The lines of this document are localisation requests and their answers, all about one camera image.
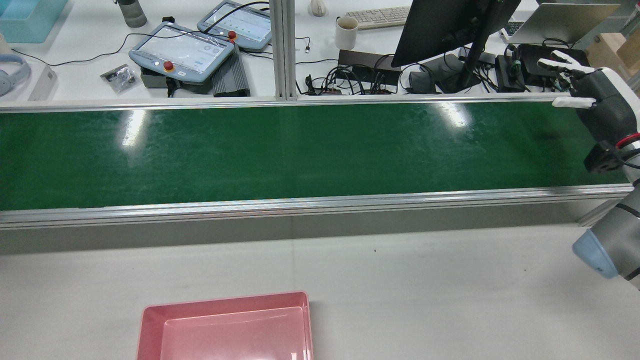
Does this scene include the grey pouch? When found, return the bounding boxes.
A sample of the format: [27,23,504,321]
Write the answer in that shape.
[408,53,467,95]

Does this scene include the grey bottle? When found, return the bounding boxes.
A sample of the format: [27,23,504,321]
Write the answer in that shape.
[116,0,148,29]

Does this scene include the thick black pendant cable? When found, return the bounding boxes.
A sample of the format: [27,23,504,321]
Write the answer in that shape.
[202,1,271,35]

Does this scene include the black power adapter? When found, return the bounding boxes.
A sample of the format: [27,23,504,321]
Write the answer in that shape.
[495,54,527,94]

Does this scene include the light blue headphones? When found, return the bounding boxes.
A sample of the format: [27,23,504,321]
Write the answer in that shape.
[0,53,32,98]

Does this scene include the black mini computer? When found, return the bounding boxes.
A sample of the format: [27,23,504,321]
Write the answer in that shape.
[516,43,592,92]

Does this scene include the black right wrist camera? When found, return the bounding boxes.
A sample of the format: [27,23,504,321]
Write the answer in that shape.
[584,141,628,174]

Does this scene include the black hub box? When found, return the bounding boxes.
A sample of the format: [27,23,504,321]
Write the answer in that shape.
[337,49,403,91]

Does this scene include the white keyboard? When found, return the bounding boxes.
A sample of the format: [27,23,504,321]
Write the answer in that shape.
[345,5,412,30]

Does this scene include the thin black cable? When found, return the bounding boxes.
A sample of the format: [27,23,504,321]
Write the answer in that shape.
[11,31,166,67]

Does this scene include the tangled black cables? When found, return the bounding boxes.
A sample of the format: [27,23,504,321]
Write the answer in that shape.
[300,62,403,97]

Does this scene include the translucent blue bin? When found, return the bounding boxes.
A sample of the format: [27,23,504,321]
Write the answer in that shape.
[0,0,69,44]

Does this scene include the black monitor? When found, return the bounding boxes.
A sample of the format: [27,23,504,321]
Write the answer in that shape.
[390,0,522,94]

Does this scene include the black finned metal box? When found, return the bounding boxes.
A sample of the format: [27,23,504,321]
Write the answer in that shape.
[212,44,251,98]

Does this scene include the dark grey metal box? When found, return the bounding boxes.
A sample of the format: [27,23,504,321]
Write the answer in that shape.
[139,65,215,96]

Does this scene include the grey-blue teach pendant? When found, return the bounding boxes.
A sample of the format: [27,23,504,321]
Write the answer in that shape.
[197,0,273,53]
[128,21,235,84]

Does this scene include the aluminium frame post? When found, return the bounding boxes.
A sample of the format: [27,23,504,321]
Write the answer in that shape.
[269,0,297,101]

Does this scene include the silver laptop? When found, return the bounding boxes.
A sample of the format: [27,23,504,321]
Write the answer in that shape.
[500,2,622,46]

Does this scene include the clear bag with parts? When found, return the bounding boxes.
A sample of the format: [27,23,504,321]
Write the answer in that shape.
[100,63,137,95]

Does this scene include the green belt conveyor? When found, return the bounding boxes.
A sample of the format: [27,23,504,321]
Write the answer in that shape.
[0,94,640,256]

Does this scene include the small white box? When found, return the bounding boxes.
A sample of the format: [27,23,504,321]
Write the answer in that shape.
[27,64,58,102]

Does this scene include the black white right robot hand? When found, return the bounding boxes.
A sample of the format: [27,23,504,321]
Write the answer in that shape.
[537,49,640,146]

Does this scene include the wooden box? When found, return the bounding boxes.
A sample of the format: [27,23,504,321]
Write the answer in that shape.
[585,32,640,76]

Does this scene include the white mug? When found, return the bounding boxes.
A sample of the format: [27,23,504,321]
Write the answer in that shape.
[334,16,359,51]

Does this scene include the pink plastic box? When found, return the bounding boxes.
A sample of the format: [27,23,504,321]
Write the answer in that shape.
[136,291,315,360]

